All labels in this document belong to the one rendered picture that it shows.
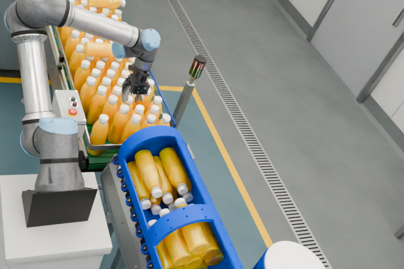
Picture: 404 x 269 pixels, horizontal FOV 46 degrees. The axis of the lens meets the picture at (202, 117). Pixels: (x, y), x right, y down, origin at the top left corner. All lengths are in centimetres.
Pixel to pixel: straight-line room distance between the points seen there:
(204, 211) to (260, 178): 218
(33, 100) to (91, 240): 49
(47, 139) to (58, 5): 42
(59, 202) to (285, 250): 94
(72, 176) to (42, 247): 23
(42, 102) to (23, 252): 48
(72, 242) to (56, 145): 31
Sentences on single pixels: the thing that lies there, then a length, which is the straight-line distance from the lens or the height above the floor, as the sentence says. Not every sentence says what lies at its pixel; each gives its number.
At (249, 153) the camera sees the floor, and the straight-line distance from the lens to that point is 400.
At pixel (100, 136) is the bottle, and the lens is 210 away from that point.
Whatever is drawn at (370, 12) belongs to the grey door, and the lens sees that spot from 559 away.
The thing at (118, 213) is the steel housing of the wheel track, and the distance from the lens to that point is 205.
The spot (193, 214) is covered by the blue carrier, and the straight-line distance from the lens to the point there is 166.
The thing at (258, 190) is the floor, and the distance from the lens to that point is 374.
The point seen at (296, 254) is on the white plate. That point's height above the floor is 104.
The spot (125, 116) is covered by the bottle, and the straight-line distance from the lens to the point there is 216.
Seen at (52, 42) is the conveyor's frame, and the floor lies 90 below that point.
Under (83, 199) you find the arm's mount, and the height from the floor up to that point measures 127.
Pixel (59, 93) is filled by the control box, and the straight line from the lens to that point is 215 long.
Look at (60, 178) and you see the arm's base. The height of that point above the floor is 133.
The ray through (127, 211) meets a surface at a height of 93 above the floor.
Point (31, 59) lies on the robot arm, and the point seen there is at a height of 147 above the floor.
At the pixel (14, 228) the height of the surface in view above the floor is 115.
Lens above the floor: 246
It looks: 37 degrees down
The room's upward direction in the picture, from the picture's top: 25 degrees clockwise
